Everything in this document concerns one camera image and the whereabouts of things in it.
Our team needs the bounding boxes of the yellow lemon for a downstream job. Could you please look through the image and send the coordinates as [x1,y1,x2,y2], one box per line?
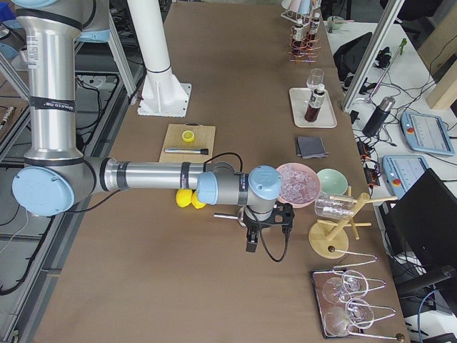
[191,191,206,209]
[175,189,194,208]

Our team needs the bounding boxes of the mint green bowl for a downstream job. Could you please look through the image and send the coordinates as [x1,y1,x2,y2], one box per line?
[317,169,348,195]

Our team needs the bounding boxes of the yellow lemon lower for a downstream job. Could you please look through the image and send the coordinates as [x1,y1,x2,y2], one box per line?
[191,191,206,209]

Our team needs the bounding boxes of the steel wire glass hanger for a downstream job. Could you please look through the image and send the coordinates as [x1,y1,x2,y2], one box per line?
[331,251,405,342]

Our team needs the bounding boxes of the clear ice cubes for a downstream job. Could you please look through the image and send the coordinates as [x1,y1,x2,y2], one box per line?
[277,164,319,203]

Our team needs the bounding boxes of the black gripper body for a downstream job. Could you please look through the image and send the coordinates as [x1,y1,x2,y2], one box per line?
[243,210,261,238]

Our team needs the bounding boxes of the black computer monitor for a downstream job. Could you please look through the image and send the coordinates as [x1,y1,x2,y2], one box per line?
[386,169,456,267]

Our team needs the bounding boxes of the yellow lemon upper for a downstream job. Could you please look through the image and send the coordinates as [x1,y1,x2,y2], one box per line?
[175,189,194,208]

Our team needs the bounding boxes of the tea bottle front slot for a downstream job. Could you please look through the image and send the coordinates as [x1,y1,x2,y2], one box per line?
[304,84,326,122]

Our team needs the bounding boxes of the black camera cable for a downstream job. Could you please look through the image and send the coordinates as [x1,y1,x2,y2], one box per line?
[203,152,291,264]

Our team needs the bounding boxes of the pink bowl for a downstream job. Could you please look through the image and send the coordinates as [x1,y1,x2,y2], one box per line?
[275,162,321,209]

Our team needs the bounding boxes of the grey folded cloth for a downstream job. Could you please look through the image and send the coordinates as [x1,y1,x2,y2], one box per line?
[296,136,328,159]

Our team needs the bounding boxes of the cream serving tray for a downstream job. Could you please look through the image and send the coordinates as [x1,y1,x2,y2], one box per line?
[288,87,338,129]

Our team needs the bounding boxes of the wine glass hanging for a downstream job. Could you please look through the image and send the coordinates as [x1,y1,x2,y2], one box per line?
[323,299,374,337]
[322,270,368,304]

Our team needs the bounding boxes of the black thermos bottle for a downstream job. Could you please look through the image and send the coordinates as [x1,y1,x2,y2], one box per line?
[362,96,396,137]

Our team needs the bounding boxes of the aluminium frame post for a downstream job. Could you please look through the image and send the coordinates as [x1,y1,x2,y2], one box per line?
[341,0,404,112]

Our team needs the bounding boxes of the steel ice scoop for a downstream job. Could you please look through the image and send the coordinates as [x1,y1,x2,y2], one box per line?
[214,208,243,225]

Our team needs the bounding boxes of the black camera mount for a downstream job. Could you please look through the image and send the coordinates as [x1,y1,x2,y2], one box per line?
[260,201,294,231]

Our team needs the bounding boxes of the steel muddler black tip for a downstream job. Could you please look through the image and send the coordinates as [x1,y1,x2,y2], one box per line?
[163,148,209,156]

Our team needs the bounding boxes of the bamboo cutting board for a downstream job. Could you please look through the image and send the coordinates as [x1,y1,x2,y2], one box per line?
[159,124,216,163]

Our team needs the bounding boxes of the clear wine glass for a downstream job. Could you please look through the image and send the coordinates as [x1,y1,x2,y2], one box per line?
[306,69,324,91]

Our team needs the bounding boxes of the half lemon slice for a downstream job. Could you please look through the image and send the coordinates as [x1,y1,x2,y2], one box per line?
[181,130,195,143]

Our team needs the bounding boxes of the blue teach pendant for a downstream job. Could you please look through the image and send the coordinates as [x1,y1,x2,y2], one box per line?
[401,111,455,156]
[382,155,429,199]

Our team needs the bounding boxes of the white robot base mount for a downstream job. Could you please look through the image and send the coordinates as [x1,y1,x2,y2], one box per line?
[128,0,191,118]

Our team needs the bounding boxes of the wooden glass drying tree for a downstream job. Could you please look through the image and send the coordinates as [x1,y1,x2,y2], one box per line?
[308,187,397,259]

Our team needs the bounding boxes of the black framed wooden tray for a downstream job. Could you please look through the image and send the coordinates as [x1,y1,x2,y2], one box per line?
[310,268,350,339]

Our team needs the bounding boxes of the copper wire bottle basket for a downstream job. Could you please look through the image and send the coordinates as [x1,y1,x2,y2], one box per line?
[288,21,321,64]

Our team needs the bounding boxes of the clear glass jar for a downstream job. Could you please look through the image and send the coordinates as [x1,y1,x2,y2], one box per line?
[314,193,357,219]

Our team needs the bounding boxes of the tea bottle back slot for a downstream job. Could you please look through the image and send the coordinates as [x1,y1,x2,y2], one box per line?
[291,19,306,57]

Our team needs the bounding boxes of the wine glass upper hanging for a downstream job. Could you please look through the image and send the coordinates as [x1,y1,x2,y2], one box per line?
[322,270,368,304]

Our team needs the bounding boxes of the wine glass lower hanging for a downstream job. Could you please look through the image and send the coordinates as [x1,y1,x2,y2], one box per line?
[323,299,374,337]

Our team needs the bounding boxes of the tea bottle side slot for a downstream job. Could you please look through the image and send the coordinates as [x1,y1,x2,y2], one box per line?
[307,12,321,41]

